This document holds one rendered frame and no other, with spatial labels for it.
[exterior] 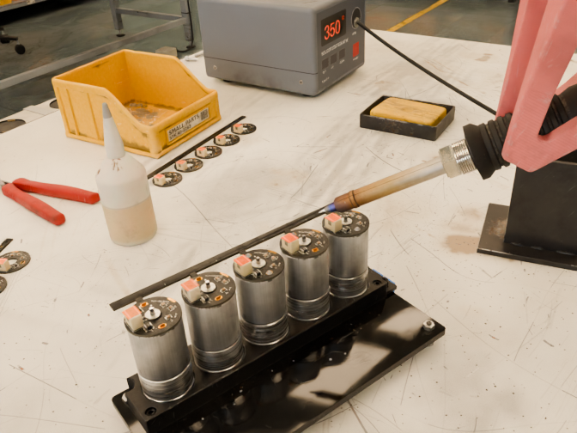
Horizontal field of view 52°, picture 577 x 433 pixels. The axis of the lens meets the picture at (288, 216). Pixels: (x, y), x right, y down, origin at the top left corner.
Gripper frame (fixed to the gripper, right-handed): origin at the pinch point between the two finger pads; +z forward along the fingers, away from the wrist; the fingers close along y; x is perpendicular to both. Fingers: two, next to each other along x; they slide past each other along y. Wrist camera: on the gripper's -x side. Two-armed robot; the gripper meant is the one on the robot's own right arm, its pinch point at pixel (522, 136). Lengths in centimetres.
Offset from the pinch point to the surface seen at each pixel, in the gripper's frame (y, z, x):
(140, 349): 6.4, 13.7, -10.5
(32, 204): -12.0, 25.2, -22.7
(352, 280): -1.5, 11.5, -1.9
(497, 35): -326, 50, 95
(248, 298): 2.4, 12.1, -6.9
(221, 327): 4.2, 12.8, -7.7
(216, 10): -40.3, 14.7, -18.6
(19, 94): -234, 163, -118
